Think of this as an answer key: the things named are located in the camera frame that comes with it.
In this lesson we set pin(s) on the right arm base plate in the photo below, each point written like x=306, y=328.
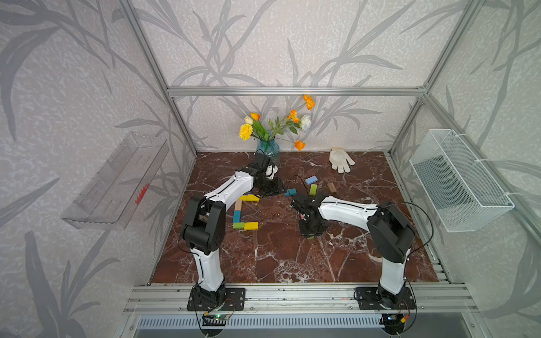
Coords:
x=379, y=299

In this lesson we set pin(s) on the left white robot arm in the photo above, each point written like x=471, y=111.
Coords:
x=204, y=224

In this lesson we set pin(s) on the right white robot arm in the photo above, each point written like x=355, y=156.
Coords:
x=390, y=230

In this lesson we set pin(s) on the dark teal block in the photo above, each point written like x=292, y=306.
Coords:
x=291, y=192

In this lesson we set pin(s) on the white wire mesh basket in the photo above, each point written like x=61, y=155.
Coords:
x=463, y=192

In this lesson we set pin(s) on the light blue block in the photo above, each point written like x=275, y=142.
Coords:
x=311, y=180

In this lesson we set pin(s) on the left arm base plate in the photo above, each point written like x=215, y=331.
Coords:
x=227, y=298

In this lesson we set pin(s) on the white work glove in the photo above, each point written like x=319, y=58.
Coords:
x=340, y=160

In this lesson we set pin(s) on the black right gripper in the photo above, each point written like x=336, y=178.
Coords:
x=319, y=230

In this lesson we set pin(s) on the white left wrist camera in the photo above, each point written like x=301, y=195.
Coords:
x=271, y=172

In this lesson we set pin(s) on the blue glass vase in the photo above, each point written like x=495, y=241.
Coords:
x=271, y=150

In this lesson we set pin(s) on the brown wooden block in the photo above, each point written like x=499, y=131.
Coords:
x=332, y=189

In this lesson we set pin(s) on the right circuit board with connector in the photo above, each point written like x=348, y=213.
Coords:
x=394, y=324

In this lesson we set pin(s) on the clear plastic wall shelf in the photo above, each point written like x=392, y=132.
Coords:
x=111, y=198

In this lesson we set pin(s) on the artificial flower bouquet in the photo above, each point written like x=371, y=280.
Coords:
x=297, y=120

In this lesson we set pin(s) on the left green-lit circuit board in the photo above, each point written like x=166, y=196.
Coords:
x=216, y=319

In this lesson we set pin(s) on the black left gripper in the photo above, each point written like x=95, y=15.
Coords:
x=277, y=188

